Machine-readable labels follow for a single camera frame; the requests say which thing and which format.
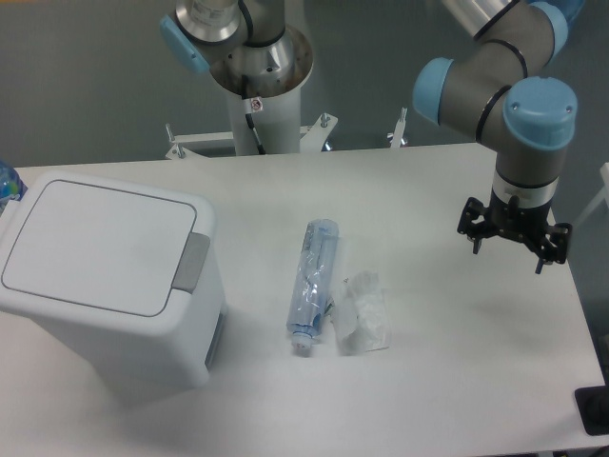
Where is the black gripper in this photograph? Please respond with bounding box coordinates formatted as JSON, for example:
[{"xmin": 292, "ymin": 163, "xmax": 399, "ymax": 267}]
[{"xmin": 457, "ymin": 192, "xmax": 572, "ymax": 274}]

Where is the white push-lid trash can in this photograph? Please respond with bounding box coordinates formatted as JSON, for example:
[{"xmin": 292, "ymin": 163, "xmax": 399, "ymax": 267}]
[{"xmin": 1, "ymin": 171, "xmax": 227, "ymax": 390}]

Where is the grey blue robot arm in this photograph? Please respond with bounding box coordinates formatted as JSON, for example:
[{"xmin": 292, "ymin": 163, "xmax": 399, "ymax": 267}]
[{"xmin": 159, "ymin": 1, "xmax": 578, "ymax": 266}]

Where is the levelling foot bolt right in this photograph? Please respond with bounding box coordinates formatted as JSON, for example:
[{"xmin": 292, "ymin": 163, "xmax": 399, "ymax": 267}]
[{"xmin": 386, "ymin": 107, "xmax": 409, "ymax": 149}]

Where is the crumpled clear plastic bag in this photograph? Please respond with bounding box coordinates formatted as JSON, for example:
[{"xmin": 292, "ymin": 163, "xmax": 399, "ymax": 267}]
[{"xmin": 330, "ymin": 271, "xmax": 391, "ymax": 356}]

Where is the black device at table corner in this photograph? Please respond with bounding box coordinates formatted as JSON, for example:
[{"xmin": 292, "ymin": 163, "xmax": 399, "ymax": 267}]
[{"xmin": 575, "ymin": 386, "xmax": 608, "ymax": 436}]

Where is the crushed clear plastic bottle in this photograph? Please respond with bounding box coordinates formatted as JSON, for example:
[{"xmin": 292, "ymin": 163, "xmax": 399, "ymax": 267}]
[{"xmin": 285, "ymin": 219, "xmax": 339, "ymax": 355}]

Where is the blue water bottle at left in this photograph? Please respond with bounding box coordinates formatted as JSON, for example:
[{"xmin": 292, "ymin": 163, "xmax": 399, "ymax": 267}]
[{"xmin": 0, "ymin": 161, "xmax": 28, "ymax": 214}]

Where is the white frame at right edge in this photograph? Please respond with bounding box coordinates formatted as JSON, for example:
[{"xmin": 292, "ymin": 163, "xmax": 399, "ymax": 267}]
[{"xmin": 572, "ymin": 162, "xmax": 609, "ymax": 230}]

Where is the white pedestal base frame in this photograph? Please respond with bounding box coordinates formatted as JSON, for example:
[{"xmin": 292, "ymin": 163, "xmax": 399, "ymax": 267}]
[{"xmin": 164, "ymin": 112, "xmax": 339, "ymax": 161}]

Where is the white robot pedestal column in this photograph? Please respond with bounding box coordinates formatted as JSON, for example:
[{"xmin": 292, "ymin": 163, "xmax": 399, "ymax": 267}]
[{"xmin": 210, "ymin": 25, "xmax": 313, "ymax": 155}]

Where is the black cable on pedestal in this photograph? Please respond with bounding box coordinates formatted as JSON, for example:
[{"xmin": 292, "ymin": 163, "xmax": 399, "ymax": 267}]
[{"xmin": 240, "ymin": 73, "xmax": 267, "ymax": 156}]

